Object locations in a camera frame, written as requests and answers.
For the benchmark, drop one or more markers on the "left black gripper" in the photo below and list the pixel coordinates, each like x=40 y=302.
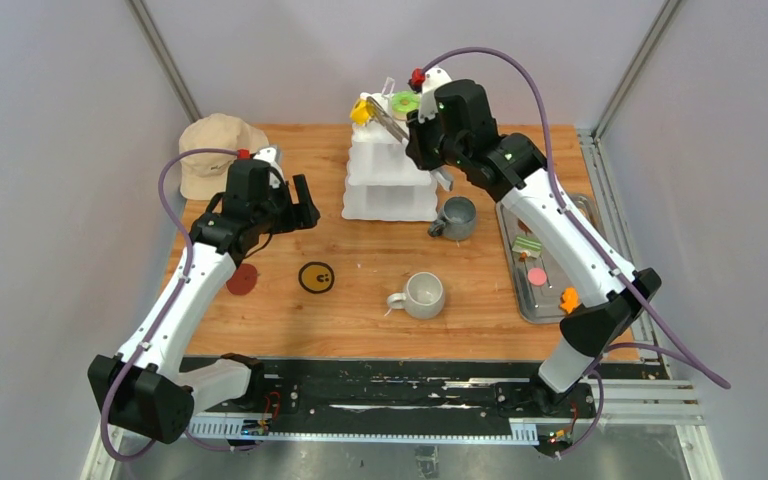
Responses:
x=301 y=215

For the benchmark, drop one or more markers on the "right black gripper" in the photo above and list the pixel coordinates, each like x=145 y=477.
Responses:
x=417 y=131

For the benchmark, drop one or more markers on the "green frosted donut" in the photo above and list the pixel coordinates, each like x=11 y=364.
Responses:
x=403 y=102

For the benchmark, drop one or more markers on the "metal tongs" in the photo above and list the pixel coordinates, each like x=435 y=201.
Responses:
x=378 y=113

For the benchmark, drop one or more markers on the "yellow cake slice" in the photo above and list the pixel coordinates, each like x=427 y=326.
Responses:
x=361 y=112

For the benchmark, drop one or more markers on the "pink round macaron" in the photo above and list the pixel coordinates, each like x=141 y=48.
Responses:
x=537 y=276

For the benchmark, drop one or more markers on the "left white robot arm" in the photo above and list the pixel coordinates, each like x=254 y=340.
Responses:
x=142 y=388

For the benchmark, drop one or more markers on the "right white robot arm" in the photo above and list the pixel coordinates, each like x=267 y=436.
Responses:
x=611 y=289

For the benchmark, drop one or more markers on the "white three-tier dessert stand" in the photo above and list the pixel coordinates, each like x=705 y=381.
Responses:
x=382 y=183

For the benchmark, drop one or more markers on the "black yellow smiley coaster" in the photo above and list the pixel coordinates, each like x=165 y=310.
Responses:
x=316 y=277

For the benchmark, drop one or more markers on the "dark grey ceramic mug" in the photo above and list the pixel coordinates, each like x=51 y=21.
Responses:
x=456 y=220

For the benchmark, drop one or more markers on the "red round coaster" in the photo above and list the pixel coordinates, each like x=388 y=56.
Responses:
x=243 y=280

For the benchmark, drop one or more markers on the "green white layered sandwich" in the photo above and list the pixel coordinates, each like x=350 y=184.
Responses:
x=527 y=247

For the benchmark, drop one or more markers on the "white ceramic mug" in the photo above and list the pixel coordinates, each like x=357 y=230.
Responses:
x=423 y=297

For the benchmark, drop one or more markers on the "metal serving tray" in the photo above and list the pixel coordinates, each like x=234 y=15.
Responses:
x=537 y=304

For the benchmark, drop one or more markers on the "orange fish-shaped pastry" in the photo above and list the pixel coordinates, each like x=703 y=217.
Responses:
x=569 y=300

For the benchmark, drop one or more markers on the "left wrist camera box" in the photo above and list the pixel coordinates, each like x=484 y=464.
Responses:
x=272 y=154

